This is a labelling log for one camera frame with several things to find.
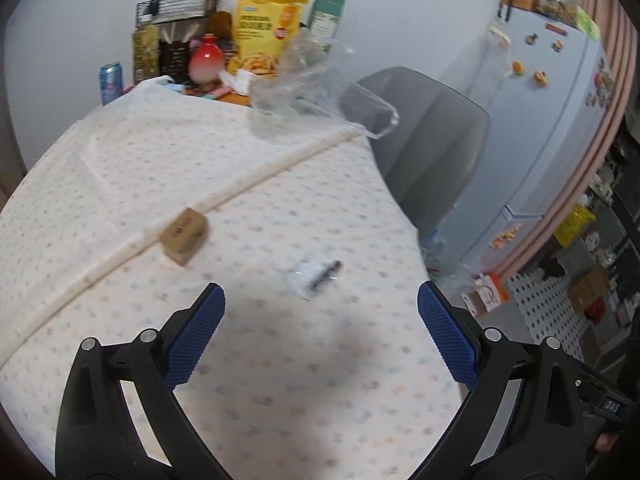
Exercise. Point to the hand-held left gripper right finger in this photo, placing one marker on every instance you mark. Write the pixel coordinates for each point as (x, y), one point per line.
(447, 330)

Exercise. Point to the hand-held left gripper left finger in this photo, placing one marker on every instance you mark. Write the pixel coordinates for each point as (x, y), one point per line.
(195, 330)

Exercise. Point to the silver blister pack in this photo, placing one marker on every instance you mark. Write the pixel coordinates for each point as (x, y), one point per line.
(315, 277)

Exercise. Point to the person's right hand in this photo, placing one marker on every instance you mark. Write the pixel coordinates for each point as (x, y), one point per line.
(607, 442)

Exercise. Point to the orange white box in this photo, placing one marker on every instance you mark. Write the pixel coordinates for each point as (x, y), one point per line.
(487, 294)

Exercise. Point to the small brown cardboard box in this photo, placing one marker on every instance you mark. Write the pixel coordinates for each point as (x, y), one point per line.
(184, 235)

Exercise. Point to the floral printed tablecloth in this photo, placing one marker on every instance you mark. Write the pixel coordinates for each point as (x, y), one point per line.
(275, 385)

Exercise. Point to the yellow figure fridge magnet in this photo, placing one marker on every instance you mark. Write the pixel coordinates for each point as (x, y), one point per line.
(505, 239)

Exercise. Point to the brown cardboard carton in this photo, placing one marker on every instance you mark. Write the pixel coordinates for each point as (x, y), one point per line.
(589, 290)

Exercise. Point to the dark cloth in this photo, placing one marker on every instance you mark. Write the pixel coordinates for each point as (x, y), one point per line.
(552, 267)

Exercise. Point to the yellow plastic bag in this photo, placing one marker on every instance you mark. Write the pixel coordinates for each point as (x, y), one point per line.
(575, 225)

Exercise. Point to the grey chair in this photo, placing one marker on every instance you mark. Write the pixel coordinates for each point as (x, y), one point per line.
(430, 145)

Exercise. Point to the white fridge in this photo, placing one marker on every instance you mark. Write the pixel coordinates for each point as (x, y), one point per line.
(540, 150)

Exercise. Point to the cluttered kitchen shelf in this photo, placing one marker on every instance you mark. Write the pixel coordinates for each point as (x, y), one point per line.
(612, 175)

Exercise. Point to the small crumpled white tissue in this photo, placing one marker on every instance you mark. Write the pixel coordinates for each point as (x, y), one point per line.
(242, 82)

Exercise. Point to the clear plastic bag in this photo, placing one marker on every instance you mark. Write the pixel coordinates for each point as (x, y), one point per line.
(300, 95)

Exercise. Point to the blue drink can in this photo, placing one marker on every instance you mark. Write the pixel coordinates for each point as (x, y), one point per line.
(111, 85)

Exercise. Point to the red pink vase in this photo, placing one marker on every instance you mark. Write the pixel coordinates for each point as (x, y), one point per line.
(205, 62)

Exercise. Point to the yellow brown fridge magnet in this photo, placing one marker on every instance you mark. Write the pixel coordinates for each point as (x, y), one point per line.
(539, 78)

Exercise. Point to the hanging white plastic bag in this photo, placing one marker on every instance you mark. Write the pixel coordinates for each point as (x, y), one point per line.
(492, 65)

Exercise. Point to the black utensil holder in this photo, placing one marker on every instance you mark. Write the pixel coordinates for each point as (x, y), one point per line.
(174, 60)

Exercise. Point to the orange round fridge magnet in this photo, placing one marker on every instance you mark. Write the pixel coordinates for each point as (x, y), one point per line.
(517, 68)

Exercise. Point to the yellow oil bottle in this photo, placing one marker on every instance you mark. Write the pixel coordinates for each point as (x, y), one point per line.
(145, 55)

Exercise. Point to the cluster of side magnets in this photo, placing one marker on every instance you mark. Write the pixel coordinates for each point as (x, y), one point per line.
(600, 85)

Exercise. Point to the brown packet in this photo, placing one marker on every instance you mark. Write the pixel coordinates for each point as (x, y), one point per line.
(220, 25)

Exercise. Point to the yellow snack bag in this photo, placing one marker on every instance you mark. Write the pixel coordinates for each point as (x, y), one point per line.
(265, 30)

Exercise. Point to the orange strip fridge magnet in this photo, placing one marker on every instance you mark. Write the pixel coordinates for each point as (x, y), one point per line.
(556, 28)

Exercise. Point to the green white carton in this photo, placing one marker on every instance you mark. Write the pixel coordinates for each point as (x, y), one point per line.
(327, 17)

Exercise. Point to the light green packet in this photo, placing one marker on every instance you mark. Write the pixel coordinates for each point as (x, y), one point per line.
(587, 22)

